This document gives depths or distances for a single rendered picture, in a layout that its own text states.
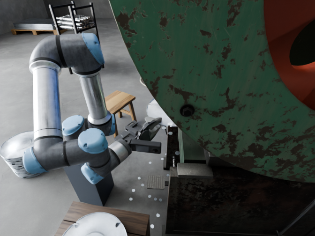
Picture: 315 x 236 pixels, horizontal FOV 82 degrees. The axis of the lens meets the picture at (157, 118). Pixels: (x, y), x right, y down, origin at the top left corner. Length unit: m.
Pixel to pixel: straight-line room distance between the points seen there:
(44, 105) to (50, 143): 0.13
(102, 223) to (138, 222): 0.16
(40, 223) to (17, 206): 0.23
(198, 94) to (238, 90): 0.06
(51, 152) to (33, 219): 1.04
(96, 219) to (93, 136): 0.53
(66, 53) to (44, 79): 0.12
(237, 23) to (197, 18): 0.05
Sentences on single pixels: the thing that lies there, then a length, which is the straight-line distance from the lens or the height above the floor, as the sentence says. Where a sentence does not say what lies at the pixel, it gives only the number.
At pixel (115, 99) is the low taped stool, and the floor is 0.33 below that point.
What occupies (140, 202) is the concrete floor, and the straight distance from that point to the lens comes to 1.42.
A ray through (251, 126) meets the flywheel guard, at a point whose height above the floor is 1.07.
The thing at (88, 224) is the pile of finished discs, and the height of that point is 0.39.
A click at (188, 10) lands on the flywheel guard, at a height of 1.23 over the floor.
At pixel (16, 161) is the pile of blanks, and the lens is 1.68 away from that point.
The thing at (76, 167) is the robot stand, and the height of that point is 0.42.
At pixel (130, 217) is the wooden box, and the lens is 1.00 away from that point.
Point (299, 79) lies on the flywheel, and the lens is 0.41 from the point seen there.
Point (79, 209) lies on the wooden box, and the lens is 1.08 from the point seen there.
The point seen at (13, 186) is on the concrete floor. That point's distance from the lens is 1.83.
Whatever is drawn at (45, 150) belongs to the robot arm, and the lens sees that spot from 0.59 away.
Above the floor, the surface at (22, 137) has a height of 0.24.
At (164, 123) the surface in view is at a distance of 0.76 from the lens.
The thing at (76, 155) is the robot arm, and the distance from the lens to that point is 0.56.
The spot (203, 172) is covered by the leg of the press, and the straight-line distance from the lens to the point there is 0.79.
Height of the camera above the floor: 1.27
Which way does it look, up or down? 38 degrees down
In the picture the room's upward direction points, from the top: 1 degrees clockwise
